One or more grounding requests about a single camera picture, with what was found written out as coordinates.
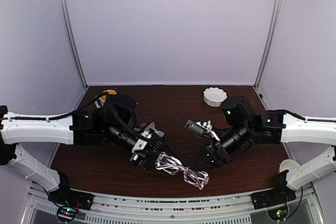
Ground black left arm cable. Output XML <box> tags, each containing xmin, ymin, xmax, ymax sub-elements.
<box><xmin>0</xmin><ymin>92</ymin><xmax>142</xmax><ymax>141</ymax></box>

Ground aluminium frame post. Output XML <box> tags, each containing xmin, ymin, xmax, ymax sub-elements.
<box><xmin>254</xmin><ymin>0</ymin><xmax>283</xmax><ymax>90</ymax></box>
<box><xmin>60</xmin><ymin>0</ymin><xmax>88</xmax><ymax>89</ymax></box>

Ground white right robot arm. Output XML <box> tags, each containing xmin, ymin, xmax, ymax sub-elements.
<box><xmin>185</xmin><ymin>95</ymin><xmax>335</xmax><ymax>204</ymax></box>

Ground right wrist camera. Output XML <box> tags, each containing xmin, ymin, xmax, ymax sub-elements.
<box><xmin>184</xmin><ymin>120</ymin><xmax>220</xmax><ymax>142</ymax></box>

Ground left aluminium frame post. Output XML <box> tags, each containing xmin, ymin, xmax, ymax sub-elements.
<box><xmin>60</xmin><ymin>0</ymin><xmax>88</xmax><ymax>89</ymax></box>

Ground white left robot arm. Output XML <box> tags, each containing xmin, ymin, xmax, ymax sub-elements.
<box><xmin>1</xmin><ymin>92</ymin><xmax>173</xmax><ymax>205</ymax></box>

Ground pink frame sunglasses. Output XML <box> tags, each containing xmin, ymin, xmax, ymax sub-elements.
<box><xmin>155</xmin><ymin>152</ymin><xmax>209</xmax><ymax>190</ymax></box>

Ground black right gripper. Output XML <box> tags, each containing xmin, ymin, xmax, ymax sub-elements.
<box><xmin>188</xmin><ymin>122</ymin><xmax>251</xmax><ymax>174</ymax></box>

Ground light blue cloth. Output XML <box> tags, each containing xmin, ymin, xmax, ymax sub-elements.
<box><xmin>154</xmin><ymin>129</ymin><xmax>165</xmax><ymax>138</ymax></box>

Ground white fluted ceramic bowl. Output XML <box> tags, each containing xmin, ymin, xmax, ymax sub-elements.
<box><xmin>203</xmin><ymin>87</ymin><xmax>227</xmax><ymax>108</ymax></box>

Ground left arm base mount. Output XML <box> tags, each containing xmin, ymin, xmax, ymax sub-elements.
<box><xmin>47</xmin><ymin>190</ymin><xmax>94</xmax><ymax>223</ymax></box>

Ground right aluminium frame post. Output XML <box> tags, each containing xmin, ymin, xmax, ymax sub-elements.
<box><xmin>254</xmin><ymin>0</ymin><xmax>283</xmax><ymax>90</ymax></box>

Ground front aluminium rail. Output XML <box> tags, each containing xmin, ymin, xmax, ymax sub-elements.
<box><xmin>19</xmin><ymin>184</ymin><xmax>326</xmax><ymax>223</ymax></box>

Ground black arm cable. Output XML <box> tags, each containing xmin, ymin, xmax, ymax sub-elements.
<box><xmin>0</xmin><ymin>92</ymin><xmax>142</xmax><ymax>141</ymax></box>
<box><xmin>283</xmin><ymin>110</ymin><xmax>336</xmax><ymax>124</ymax></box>

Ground white floral mug yellow inside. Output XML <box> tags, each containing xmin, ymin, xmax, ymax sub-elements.
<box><xmin>94</xmin><ymin>89</ymin><xmax>117</xmax><ymax>109</ymax></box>

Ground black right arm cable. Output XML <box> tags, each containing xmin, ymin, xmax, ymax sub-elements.
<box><xmin>283</xmin><ymin>110</ymin><xmax>336</xmax><ymax>124</ymax></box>

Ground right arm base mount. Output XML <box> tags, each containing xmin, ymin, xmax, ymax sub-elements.
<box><xmin>251</xmin><ymin>188</ymin><xmax>296</xmax><ymax>222</ymax></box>

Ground white paper cup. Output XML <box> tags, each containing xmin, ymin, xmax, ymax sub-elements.
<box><xmin>278</xmin><ymin>159</ymin><xmax>300</xmax><ymax>173</ymax></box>

